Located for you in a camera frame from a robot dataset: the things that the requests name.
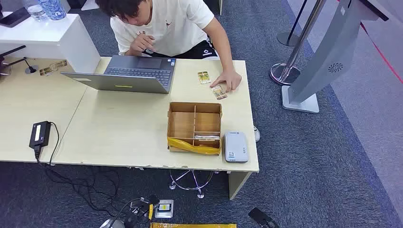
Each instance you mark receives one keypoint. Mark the grey white card reader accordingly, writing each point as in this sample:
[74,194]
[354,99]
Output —
[236,146]

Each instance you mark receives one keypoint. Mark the red barrier belt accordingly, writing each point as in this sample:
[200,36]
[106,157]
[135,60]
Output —
[382,56]

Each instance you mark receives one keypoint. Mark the chrome stanchion post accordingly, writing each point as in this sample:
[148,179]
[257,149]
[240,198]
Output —
[302,37]

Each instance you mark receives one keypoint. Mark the person's right hand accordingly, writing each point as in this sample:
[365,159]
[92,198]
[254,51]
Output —
[141,43]

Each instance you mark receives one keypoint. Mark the grey laptop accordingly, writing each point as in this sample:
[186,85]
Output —
[138,71]

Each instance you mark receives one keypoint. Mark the black phone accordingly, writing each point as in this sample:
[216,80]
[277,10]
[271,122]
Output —
[14,17]

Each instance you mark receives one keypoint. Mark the small black round-base stand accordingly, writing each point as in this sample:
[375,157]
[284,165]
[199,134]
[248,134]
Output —
[31,68]

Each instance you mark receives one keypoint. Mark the yellow wrapped package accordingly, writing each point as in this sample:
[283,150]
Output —
[193,225]

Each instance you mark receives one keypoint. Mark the person's left hand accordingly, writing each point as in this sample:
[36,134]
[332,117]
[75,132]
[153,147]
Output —
[230,80]

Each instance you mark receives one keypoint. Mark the chrome stool base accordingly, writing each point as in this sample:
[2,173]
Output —
[191,188]

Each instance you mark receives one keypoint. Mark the white cabinet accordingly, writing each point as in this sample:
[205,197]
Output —
[47,34]

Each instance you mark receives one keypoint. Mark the white room key stack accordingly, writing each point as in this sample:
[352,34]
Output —
[207,137]

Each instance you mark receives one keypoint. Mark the yellow printed card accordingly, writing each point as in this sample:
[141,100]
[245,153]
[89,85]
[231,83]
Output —
[204,77]

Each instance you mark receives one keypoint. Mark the grey round floor device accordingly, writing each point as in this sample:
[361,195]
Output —
[111,224]

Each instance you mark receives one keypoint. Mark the person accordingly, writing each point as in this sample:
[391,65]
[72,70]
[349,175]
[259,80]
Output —
[176,28]

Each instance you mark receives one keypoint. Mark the wooden divider box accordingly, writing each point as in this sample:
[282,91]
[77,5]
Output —
[182,124]

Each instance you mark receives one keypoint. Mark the person's white shoe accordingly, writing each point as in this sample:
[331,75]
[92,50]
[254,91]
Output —
[257,133]

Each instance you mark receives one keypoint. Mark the black stanchion post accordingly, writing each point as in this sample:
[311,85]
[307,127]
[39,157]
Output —
[287,38]

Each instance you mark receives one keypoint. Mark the yellow plug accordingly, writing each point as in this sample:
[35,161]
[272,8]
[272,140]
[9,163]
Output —
[150,211]

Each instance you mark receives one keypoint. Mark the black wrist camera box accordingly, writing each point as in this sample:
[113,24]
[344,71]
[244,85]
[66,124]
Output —
[261,217]

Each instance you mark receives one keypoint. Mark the grey kiosk stand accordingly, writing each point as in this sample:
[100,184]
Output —
[330,47]

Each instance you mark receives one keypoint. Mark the black power adapter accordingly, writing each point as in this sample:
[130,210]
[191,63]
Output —
[40,134]

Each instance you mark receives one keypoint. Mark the silver floor socket box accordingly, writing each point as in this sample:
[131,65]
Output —
[164,208]

